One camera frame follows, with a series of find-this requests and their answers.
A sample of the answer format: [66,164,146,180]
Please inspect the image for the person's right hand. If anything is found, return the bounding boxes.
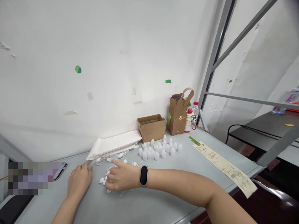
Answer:
[104,159,143,193]

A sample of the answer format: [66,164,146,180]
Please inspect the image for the stack of white paper bags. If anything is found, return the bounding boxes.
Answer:
[86,129,143,164]

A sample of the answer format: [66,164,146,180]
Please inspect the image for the clear bottle with pink label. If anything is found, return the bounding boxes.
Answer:
[272,88,299,115]

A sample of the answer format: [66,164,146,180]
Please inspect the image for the pile of white plastic caps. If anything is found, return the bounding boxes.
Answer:
[96,151,145,197]

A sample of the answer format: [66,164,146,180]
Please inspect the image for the black cable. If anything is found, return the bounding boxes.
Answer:
[225,124,284,145]

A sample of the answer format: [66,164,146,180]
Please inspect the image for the black table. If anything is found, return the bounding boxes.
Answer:
[227,109,299,164]

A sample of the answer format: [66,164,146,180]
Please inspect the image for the flat black object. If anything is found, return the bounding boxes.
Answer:
[0,194,35,224]

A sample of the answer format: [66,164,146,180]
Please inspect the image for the small clear plastic bag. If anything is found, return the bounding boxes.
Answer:
[86,158,101,169]

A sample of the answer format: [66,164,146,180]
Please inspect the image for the grey metal shelf frame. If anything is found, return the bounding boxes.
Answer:
[196,0,299,169]

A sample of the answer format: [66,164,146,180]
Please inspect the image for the group of small white bottles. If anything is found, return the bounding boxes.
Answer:
[139,134,183,162]

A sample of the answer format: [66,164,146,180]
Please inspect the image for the brown paper carrier bag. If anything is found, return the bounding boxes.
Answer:
[167,87,195,136]

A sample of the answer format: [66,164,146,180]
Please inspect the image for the white and red drink bottle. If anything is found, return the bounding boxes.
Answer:
[184,108,196,134]

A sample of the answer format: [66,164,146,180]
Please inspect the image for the small open cardboard box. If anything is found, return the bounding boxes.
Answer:
[137,114,168,143]

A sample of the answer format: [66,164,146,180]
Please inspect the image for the smartphone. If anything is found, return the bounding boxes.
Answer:
[53,162,69,181]

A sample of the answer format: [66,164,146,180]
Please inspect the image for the clear water bottle red cap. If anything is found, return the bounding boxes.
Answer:
[192,101,201,127]

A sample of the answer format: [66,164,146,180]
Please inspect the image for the person's left hand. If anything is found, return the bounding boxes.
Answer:
[67,162,93,199]

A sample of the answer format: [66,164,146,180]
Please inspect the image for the long white paper receipt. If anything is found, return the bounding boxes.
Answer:
[192,141,258,199]

